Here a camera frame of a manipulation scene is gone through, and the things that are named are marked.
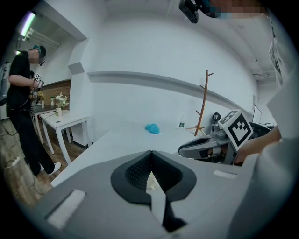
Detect white ceiling pipes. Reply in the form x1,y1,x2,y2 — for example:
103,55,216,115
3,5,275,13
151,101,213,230
22,28,62,49

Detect black head-worn camera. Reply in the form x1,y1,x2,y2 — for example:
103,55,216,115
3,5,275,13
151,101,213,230
178,0,199,24

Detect fluorescent tube light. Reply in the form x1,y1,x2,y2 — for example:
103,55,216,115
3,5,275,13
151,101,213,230
19,11,37,38

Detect white vase with white flowers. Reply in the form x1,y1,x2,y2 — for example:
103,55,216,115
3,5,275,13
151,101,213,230
54,92,70,117

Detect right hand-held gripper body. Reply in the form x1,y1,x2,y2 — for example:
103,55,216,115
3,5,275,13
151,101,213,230
209,109,255,166

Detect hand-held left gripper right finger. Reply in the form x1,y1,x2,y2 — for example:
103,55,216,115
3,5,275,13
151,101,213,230
151,150,260,239

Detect small white table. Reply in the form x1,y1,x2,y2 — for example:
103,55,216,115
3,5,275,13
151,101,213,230
39,109,92,165

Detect person's right forearm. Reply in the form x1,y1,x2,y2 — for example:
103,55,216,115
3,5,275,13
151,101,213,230
234,126,282,165

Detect dark wooden table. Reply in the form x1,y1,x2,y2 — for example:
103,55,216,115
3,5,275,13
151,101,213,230
31,104,57,145

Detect wooden coat rack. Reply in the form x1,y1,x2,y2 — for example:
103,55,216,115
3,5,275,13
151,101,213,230
186,69,214,137

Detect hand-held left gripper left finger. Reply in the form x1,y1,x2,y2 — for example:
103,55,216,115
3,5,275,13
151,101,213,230
23,150,169,239

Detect crumpled blue cloth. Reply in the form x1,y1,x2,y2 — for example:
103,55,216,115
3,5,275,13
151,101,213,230
144,123,161,135

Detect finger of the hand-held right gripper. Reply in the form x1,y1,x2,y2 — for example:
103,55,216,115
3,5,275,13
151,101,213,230
178,137,214,152
178,148,221,163

